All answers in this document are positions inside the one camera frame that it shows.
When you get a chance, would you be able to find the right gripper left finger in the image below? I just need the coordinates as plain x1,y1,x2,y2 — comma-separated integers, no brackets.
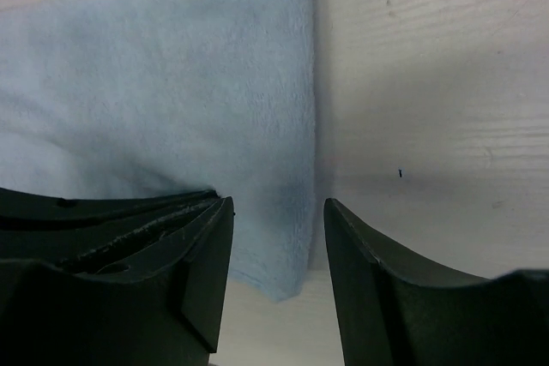
1,189,234,365

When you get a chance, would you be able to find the light blue towel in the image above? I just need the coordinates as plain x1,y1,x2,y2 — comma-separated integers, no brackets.
1,0,316,302

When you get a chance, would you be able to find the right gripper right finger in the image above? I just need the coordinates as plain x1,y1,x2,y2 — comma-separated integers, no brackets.
323,199,548,365

